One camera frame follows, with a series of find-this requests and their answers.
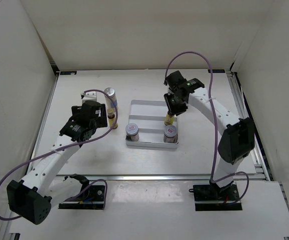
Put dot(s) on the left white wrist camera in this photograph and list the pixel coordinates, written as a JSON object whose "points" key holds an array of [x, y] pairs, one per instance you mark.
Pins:
{"points": [[88, 96]]}

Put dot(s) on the short spice jar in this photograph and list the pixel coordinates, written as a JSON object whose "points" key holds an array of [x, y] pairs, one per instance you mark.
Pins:
{"points": [[170, 134], [132, 132]]}

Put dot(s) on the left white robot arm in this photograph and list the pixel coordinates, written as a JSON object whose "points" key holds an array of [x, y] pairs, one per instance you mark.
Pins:
{"points": [[33, 196]]}

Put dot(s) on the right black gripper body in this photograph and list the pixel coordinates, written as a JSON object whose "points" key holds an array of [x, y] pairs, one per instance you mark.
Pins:
{"points": [[173, 104]]}

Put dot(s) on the white divided organizer tray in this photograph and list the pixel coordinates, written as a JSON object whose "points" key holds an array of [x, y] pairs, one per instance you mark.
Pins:
{"points": [[149, 116]]}

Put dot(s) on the aluminium front rail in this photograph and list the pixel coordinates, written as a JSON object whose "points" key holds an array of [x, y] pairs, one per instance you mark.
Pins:
{"points": [[151, 177]]}

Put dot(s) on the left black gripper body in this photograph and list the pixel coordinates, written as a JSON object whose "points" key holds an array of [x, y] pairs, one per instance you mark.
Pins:
{"points": [[101, 121]]}

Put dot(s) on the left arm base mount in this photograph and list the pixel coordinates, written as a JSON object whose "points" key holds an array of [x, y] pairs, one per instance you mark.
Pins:
{"points": [[93, 198]]}

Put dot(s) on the tall white shaker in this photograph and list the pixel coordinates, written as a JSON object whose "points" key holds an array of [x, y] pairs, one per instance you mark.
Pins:
{"points": [[111, 99]]}

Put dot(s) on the yellow label bottle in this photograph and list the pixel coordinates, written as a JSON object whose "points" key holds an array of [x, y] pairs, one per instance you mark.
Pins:
{"points": [[169, 119], [112, 119]]}

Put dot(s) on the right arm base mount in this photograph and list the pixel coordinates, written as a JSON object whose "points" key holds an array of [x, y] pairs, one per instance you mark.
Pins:
{"points": [[208, 199]]}

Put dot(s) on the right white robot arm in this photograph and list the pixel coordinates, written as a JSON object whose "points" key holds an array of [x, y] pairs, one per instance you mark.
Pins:
{"points": [[237, 134]]}

